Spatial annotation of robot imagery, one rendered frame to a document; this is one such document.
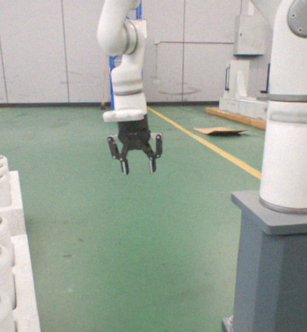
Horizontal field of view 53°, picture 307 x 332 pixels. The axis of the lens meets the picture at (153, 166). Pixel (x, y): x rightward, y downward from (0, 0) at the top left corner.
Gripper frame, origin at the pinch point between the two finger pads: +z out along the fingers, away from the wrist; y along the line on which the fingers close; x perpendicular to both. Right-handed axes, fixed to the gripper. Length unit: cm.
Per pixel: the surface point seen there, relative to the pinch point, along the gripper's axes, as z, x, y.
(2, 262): -1.8, 39.6, 9.8
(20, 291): 5.0, 38.1, 9.8
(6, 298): -2.4, 46.6, 3.6
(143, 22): -71, -525, 125
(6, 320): -1.3, 48.6, 2.4
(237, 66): 11, -421, -34
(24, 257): 5.7, 29.3, 15.4
